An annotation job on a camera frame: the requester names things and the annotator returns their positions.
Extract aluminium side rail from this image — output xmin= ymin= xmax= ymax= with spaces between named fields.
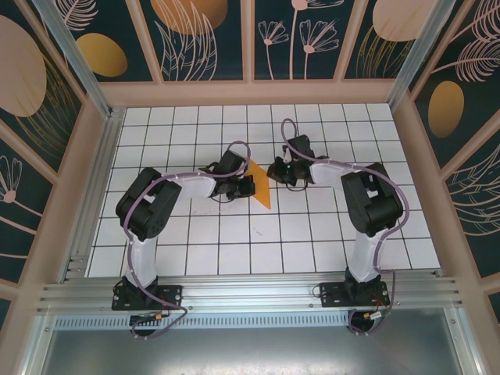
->
xmin=60 ymin=108 xmax=127 ymax=283

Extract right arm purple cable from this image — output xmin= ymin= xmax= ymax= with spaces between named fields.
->
xmin=280 ymin=118 xmax=410 ymax=337

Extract slotted grey cable duct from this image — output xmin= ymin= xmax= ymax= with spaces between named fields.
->
xmin=53 ymin=314 xmax=352 ymax=330

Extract aluminium corner post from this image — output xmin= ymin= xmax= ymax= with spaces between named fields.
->
xmin=388 ymin=0 xmax=460 ymax=115
xmin=30 ymin=0 xmax=115 ymax=118

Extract long aluminium mounting rail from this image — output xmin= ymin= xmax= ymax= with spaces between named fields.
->
xmin=37 ymin=275 xmax=466 ymax=313

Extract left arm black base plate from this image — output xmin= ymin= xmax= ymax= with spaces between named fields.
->
xmin=111 ymin=284 xmax=184 ymax=312

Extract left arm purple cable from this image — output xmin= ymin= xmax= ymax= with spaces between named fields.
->
xmin=121 ymin=140 xmax=252 ymax=340

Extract orange cloth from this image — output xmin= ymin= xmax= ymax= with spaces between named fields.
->
xmin=245 ymin=159 xmax=273 ymax=211

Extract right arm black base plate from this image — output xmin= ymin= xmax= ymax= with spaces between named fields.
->
xmin=319 ymin=281 xmax=391 ymax=308

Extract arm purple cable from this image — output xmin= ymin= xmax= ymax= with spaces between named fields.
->
xmin=121 ymin=140 xmax=252 ymax=340
xmin=280 ymin=118 xmax=410 ymax=337

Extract grey sheet metal tray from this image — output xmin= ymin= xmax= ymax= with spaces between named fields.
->
xmin=37 ymin=306 xmax=476 ymax=375

